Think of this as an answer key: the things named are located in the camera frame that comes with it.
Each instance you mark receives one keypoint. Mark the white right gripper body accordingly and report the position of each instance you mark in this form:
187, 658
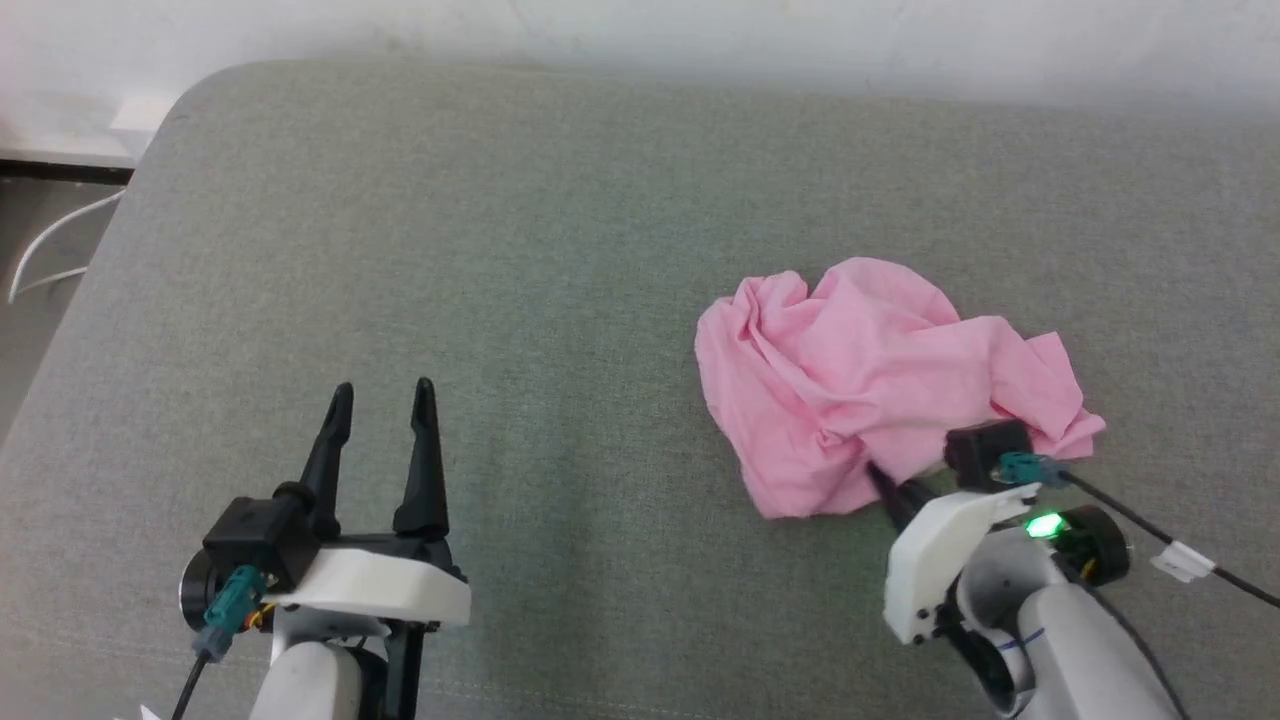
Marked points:
940, 560

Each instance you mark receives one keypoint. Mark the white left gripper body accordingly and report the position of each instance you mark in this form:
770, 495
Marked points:
385, 585

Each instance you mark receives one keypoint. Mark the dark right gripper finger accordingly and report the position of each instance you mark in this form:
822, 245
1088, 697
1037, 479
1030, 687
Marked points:
895, 495

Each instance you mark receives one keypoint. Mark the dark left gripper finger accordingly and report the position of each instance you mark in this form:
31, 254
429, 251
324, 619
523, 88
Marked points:
424, 470
330, 450

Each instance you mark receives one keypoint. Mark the pink garment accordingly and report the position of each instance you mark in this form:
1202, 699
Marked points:
850, 380

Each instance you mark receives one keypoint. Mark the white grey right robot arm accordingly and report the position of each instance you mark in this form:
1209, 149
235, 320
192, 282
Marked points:
1070, 640

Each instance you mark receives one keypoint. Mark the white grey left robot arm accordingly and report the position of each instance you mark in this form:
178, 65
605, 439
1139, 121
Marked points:
330, 675

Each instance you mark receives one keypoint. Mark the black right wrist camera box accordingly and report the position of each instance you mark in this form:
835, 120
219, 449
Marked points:
988, 452

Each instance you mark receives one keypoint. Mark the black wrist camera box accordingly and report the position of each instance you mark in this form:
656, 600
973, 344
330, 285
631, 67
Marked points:
988, 452
258, 535

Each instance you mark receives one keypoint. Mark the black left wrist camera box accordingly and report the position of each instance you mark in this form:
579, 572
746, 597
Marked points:
258, 535

